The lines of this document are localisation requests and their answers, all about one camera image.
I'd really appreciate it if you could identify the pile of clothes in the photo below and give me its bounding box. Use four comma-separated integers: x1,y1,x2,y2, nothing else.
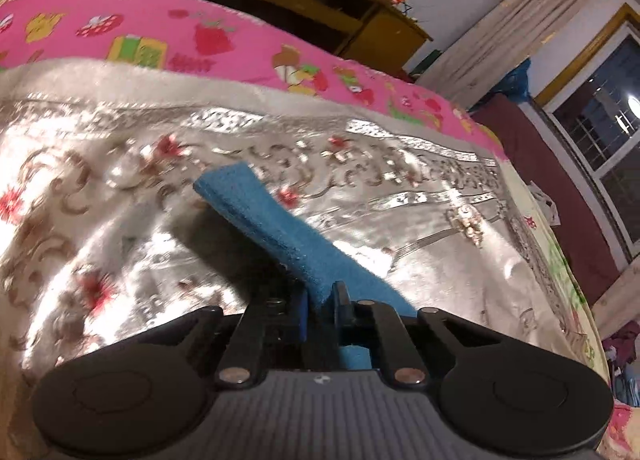
601,320,640,408

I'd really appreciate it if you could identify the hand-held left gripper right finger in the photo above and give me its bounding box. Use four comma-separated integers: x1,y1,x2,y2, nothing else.
332,281,503,387

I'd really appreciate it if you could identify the window with yellow frame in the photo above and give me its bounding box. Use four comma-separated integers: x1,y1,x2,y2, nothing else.
532,4,640,268

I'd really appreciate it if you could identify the white crumpled cloth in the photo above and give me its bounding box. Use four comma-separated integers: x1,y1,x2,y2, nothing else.
529,181,557,227

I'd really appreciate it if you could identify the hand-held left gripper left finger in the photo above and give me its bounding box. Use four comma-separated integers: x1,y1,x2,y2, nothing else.
172,290,308,388

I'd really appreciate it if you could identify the floral satin bedspread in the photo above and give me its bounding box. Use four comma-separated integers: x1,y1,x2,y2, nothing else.
0,57,603,460

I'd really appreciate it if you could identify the blue plastic bag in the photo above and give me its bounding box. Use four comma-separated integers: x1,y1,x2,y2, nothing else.
497,58,532,104

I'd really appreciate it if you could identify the cream curtain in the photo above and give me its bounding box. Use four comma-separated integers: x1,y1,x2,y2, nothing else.
425,0,616,110
589,260,640,341

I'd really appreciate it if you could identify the yellow wooden desk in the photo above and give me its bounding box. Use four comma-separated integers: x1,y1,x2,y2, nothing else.
70,0,433,75

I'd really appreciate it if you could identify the blue fuzzy cloth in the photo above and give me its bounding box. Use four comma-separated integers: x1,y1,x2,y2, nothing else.
193,162,418,373

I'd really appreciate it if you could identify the pink printed blanket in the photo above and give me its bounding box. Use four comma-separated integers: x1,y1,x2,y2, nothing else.
0,0,640,460

